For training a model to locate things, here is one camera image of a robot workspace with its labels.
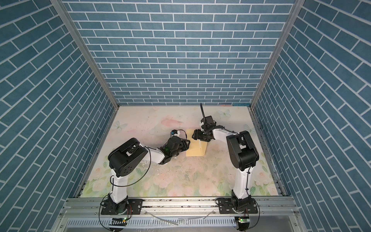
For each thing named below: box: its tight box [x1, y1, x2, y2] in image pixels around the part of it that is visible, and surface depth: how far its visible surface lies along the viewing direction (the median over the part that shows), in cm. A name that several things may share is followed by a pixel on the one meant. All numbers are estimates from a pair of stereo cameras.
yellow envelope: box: [185, 128, 208, 157], surface depth 96 cm
